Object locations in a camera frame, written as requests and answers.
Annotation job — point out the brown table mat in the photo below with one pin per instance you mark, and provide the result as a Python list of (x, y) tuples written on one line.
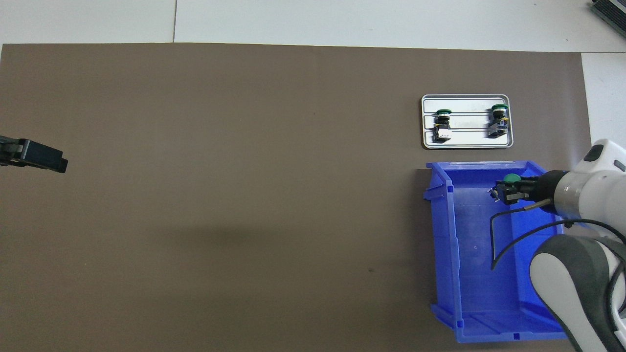
[(195, 269)]

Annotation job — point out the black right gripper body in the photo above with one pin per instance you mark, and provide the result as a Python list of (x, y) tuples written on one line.
[(547, 188)]

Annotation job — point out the blue plastic storage bin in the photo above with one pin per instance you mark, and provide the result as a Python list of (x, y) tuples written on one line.
[(469, 274)]

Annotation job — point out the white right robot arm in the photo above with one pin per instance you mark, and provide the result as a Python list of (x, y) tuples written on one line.
[(587, 195)]

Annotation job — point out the grey ribbed device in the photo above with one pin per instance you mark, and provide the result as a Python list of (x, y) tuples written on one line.
[(611, 12)]

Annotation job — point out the grey metal tray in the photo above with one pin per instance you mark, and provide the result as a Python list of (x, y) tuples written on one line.
[(467, 142)]

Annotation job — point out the green push button switch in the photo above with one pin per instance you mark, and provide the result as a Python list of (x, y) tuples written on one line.
[(499, 122), (511, 178), (443, 127)]

